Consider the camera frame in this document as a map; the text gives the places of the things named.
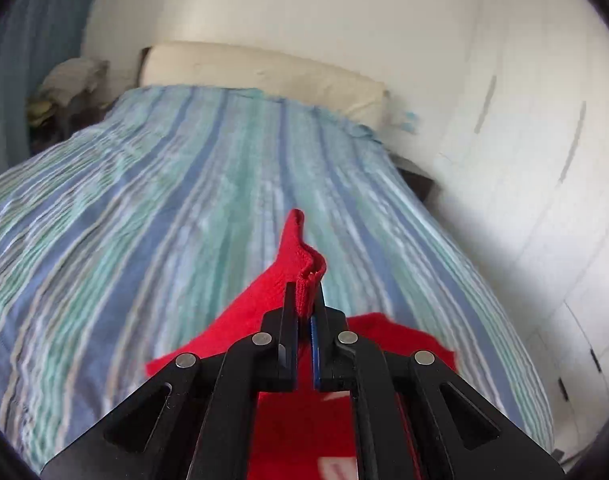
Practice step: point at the blue curtain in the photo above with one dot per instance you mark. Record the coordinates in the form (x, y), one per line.
(34, 50)

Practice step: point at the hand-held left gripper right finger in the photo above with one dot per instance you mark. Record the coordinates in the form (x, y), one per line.
(315, 355)

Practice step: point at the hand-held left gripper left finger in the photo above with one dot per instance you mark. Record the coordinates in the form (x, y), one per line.
(279, 355)

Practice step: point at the bed with striped sheet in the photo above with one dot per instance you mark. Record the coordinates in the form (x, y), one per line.
(159, 200)

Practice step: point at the cream padded headboard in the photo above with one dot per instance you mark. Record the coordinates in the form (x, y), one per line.
(264, 75)

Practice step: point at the white wardrobe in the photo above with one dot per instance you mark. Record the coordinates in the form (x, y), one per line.
(534, 185)

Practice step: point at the white wall outlet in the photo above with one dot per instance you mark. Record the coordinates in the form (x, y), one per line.
(406, 121)

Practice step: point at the pile of clothes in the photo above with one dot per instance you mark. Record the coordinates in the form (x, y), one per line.
(72, 85)

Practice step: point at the red knit sweater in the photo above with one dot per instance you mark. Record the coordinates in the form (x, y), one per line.
(294, 260)

